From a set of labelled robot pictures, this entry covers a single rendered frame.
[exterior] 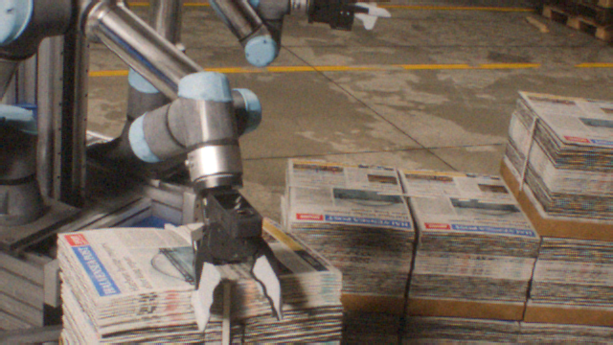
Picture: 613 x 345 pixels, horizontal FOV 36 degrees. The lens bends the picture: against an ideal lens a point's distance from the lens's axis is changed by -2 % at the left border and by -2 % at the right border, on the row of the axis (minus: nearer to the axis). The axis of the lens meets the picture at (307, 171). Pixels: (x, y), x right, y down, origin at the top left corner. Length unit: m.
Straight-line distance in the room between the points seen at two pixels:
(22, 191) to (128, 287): 0.74
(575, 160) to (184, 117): 1.10
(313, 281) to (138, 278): 0.26
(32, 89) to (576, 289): 1.36
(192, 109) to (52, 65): 0.89
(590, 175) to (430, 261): 0.41
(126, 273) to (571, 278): 1.25
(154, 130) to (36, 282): 0.73
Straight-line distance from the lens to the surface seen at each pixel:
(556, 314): 2.39
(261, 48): 2.31
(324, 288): 1.45
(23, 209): 2.07
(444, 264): 2.25
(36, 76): 2.24
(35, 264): 2.05
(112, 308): 1.34
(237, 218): 1.25
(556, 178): 2.22
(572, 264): 2.34
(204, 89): 1.36
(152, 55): 1.60
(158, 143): 1.43
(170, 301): 1.36
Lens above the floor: 1.74
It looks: 22 degrees down
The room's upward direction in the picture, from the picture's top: 7 degrees clockwise
